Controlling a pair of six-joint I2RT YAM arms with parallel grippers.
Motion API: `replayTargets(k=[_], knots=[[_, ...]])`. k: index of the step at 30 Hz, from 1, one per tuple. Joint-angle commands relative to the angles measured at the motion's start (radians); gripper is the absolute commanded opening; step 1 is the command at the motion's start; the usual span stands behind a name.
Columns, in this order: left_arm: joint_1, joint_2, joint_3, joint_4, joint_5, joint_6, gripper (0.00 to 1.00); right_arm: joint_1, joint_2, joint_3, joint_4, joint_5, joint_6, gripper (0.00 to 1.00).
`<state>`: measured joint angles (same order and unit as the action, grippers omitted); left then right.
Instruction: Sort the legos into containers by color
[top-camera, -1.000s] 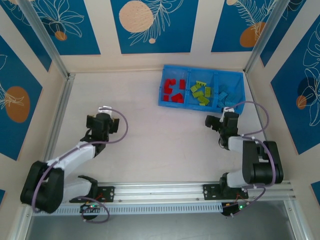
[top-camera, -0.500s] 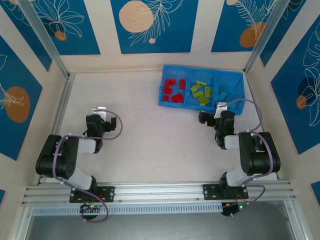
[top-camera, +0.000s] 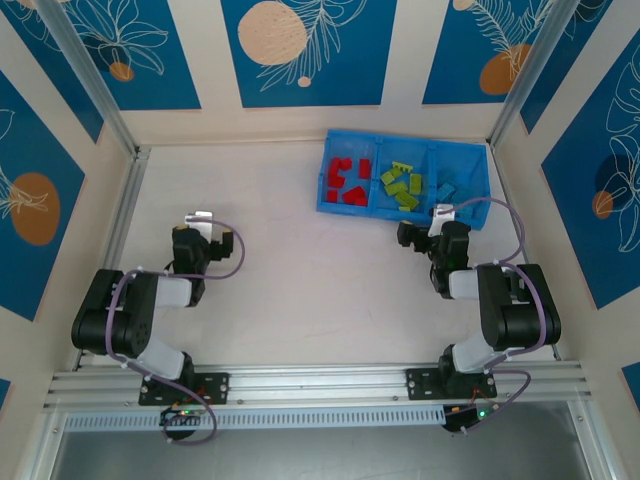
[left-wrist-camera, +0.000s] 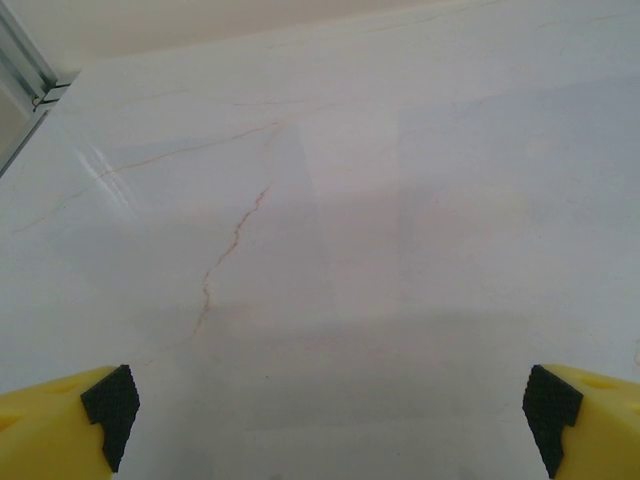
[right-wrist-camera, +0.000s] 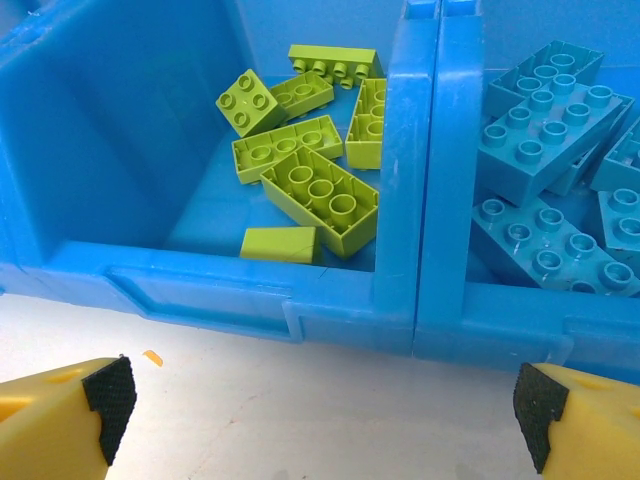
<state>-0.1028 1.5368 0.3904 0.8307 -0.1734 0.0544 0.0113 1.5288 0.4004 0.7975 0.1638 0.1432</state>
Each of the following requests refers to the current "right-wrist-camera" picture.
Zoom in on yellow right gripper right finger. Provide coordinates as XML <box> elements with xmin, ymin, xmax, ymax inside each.
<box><xmin>513</xmin><ymin>362</ymin><xmax>640</xmax><ymax>480</ymax></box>

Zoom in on small square blue lego brick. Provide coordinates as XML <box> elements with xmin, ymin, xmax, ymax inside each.
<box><xmin>597</xmin><ymin>187</ymin><xmax>640</xmax><ymax>251</ymax></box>

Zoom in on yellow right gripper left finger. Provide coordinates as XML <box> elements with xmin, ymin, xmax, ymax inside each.
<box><xmin>0</xmin><ymin>355</ymin><xmax>138</xmax><ymax>480</ymax></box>

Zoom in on small square green lego brick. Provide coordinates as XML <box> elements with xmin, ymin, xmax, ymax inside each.
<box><xmin>214</xmin><ymin>68</ymin><xmax>289</xmax><ymax>139</ymax></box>

